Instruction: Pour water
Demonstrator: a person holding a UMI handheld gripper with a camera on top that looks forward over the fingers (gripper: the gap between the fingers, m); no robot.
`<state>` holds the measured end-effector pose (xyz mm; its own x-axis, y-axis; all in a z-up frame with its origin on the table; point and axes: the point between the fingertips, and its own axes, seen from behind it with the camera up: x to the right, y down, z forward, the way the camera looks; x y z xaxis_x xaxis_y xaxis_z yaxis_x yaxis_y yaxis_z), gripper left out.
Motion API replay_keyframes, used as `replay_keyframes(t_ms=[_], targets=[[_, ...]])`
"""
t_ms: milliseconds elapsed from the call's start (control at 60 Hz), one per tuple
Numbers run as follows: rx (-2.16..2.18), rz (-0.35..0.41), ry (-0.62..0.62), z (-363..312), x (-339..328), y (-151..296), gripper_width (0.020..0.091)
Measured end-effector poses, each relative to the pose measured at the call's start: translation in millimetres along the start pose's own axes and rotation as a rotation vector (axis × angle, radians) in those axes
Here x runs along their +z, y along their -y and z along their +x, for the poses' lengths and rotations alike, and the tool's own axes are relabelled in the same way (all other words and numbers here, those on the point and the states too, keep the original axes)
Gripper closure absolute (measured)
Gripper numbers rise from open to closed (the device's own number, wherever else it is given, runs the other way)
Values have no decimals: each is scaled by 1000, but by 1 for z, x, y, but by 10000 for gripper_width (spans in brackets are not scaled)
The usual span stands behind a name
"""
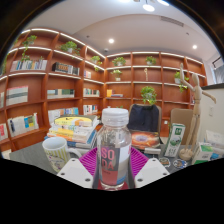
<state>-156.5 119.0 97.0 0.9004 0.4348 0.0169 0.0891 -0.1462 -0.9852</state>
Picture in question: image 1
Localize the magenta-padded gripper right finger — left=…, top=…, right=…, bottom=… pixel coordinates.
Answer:
left=129, top=146, right=171, bottom=190

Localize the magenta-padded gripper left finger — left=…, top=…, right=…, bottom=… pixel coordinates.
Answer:
left=57, top=147, right=100, bottom=190

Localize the clear plastic drink bottle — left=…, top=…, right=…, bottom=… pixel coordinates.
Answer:
left=96, top=107, right=133, bottom=191

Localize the small round badge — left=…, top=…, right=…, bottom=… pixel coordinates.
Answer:
left=159, top=157, right=172, bottom=168
left=172, top=158, right=188, bottom=170

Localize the yellow striped cartoon mug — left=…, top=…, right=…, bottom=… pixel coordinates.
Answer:
left=41, top=136, right=83, bottom=173

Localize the book stack with orange cover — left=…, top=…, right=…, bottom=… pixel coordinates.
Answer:
left=129, top=129, right=163, bottom=155

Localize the tall green white carton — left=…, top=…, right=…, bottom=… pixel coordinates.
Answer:
left=163, top=122, right=186, bottom=158

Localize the colourful book stack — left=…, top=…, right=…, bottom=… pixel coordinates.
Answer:
left=46, top=114, right=101, bottom=149

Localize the small green white box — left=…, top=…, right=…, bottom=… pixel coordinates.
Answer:
left=191, top=142, right=214, bottom=166

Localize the chair with dark jacket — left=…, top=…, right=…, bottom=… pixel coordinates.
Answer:
left=127, top=103, right=163, bottom=134

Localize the tan chair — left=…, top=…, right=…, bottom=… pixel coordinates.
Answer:
left=170, top=108, right=195, bottom=136

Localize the wooden artist mannequin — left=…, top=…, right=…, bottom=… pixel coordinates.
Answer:
left=178, top=62, right=218, bottom=162

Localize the orange wooden shelf unit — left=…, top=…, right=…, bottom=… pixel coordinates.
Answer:
left=0, top=27, right=208, bottom=158

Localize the grey curtain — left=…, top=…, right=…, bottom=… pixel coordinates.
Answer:
left=214, top=64, right=224, bottom=84

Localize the branched ceiling lamp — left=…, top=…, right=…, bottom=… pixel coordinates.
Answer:
left=118, top=0, right=171, bottom=13

